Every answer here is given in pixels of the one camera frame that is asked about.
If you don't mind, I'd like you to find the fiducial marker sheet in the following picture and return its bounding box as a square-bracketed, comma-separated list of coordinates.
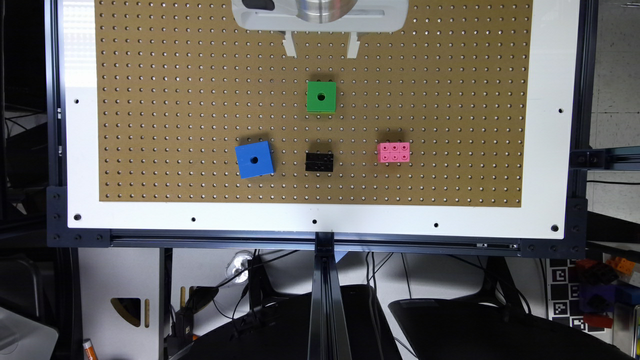
[545, 259, 587, 332]

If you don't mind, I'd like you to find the black studded brick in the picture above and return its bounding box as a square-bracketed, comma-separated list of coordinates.
[305, 153, 334, 172]

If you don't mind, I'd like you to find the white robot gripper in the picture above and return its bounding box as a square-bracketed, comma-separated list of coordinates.
[232, 0, 409, 58]

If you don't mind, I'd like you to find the pile of coloured blocks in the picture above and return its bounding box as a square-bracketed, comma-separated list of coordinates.
[576, 257, 639, 331]

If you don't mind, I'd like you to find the pink studded brick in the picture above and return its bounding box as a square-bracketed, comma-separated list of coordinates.
[377, 142, 411, 163]

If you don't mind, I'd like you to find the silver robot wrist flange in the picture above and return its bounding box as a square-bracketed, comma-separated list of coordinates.
[296, 0, 357, 24]

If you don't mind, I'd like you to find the orange tube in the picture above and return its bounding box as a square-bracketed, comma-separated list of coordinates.
[83, 339, 98, 360]

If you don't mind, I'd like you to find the green cube with hole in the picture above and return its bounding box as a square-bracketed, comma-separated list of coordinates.
[307, 81, 337, 114]

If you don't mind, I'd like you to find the white cabinet with cutout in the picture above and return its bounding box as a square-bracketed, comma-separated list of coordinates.
[78, 248, 163, 360]

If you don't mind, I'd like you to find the brown perforated pegboard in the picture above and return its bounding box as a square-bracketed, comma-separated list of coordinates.
[95, 1, 534, 207]

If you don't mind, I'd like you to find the black aluminium table frame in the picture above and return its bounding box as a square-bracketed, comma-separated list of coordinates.
[44, 1, 639, 259]

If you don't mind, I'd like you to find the black centre support beam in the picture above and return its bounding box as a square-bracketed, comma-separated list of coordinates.
[307, 232, 352, 360]

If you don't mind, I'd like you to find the blue cube with hole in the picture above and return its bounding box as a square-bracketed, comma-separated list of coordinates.
[235, 141, 274, 179]

